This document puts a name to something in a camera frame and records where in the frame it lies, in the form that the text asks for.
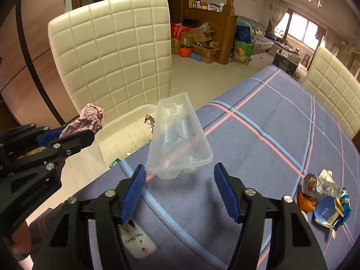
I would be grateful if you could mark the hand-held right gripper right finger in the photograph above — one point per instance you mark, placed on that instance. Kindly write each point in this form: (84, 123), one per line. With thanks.
(226, 191)

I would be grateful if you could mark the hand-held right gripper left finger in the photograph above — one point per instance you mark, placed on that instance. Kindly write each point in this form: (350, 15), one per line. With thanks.
(132, 194)

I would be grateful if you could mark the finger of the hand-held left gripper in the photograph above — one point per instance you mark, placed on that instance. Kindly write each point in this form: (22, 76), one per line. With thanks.
(73, 143)
(49, 136)

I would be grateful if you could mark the pink paper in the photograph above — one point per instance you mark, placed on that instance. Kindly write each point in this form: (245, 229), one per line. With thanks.
(87, 118)

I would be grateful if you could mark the white plastic bin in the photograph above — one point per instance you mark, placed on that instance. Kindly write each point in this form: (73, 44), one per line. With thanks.
(123, 135)

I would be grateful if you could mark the clear plastic tray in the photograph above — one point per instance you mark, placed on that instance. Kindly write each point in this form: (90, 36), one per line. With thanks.
(177, 135)

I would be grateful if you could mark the person's left hand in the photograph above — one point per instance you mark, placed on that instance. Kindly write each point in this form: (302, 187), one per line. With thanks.
(22, 242)

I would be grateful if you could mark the white paper tag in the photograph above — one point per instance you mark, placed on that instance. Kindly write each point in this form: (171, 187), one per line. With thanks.
(137, 242)

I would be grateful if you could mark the blue plaid tablecloth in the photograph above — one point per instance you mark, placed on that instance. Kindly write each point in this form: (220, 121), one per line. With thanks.
(267, 123)

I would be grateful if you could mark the orange peel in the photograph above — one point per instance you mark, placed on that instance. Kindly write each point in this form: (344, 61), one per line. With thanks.
(305, 202)

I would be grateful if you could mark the silver foil wrapper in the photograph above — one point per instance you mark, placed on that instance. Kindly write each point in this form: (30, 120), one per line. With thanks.
(323, 182)

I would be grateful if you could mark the torn yellow blue box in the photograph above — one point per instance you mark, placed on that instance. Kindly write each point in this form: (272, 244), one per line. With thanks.
(326, 211)

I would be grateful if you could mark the cream quilted chair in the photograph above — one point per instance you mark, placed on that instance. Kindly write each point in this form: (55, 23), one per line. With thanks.
(329, 81)
(112, 47)

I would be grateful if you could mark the colourful printed bag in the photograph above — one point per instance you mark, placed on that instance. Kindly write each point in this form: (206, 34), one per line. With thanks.
(243, 52)

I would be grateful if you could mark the dark coffee table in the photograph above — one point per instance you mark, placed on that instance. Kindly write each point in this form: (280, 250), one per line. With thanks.
(285, 62)

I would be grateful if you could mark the orange bucket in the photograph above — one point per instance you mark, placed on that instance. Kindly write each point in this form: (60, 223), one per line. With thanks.
(186, 52)

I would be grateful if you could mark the red bag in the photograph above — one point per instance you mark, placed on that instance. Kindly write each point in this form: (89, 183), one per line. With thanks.
(180, 29)

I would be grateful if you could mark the grey sofa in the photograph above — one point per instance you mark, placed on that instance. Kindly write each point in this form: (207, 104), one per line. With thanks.
(258, 36)

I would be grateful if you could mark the open cardboard box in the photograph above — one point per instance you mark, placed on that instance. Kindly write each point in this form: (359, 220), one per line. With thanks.
(198, 35)

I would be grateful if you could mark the wooden divider cabinet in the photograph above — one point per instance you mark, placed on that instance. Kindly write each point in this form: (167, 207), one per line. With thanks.
(213, 19)

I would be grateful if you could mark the window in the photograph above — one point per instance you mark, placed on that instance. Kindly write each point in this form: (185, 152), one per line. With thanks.
(298, 31)

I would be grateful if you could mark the patterned curtain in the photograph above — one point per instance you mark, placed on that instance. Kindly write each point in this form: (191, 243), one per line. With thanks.
(332, 40)
(277, 11)

